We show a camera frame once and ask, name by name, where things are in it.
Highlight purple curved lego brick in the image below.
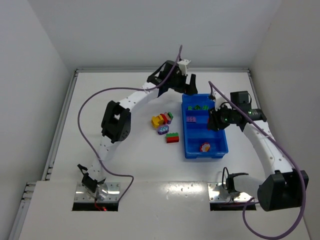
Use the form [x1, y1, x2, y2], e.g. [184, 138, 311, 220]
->
[186, 116, 197, 123]

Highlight red flower lego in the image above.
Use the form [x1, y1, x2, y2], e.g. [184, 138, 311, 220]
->
[199, 142, 211, 153]

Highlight purple flower lego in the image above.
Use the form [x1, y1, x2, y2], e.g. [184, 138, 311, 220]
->
[157, 124, 170, 135]

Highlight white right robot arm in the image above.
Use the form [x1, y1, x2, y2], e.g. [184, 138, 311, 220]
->
[207, 91, 309, 212]

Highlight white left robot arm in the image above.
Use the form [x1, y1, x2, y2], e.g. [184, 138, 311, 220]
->
[78, 59, 198, 194]

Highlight small green lego piece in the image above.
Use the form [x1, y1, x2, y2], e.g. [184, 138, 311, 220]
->
[187, 105, 202, 111]

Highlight blue compartment bin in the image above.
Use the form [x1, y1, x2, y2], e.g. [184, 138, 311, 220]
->
[181, 93, 229, 159]

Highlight red lego in cluster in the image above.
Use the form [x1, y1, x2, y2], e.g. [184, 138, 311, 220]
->
[160, 113, 168, 124]

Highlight yellow lego piece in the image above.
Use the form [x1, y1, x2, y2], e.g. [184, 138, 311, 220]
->
[151, 115, 164, 129]

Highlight green top lego brick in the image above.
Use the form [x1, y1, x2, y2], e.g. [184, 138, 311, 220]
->
[165, 132, 179, 138]

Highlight red bottom lego brick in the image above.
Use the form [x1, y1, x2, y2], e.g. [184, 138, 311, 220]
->
[166, 136, 180, 144]

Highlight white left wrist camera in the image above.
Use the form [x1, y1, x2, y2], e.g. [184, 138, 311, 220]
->
[177, 59, 191, 76]

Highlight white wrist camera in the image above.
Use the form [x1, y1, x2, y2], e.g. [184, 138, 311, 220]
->
[211, 94, 226, 110]
[177, 59, 191, 76]

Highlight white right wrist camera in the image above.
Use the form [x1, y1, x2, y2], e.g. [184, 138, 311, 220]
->
[211, 94, 226, 110]

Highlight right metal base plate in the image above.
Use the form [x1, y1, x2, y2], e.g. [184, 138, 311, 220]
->
[207, 182, 252, 204]

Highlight metal base plate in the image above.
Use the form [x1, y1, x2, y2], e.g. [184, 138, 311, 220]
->
[207, 182, 252, 204]
[74, 182, 121, 203]

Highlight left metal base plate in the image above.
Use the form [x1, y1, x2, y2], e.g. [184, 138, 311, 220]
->
[74, 182, 121, 203]

